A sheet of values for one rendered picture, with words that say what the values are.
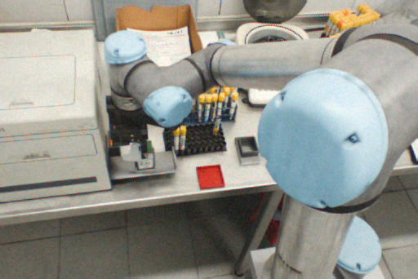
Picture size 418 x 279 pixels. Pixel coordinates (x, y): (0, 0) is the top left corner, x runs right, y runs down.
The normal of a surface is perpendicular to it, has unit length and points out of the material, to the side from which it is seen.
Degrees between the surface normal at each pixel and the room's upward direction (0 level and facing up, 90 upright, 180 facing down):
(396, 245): 0
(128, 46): 0
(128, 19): 89
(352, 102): 8
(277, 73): 87
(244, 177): 0
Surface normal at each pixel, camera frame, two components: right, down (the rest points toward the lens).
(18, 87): 0.09, -0.61
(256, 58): -0.76, -0.25
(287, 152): -0.75, 0.39
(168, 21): 0.18, 0.77
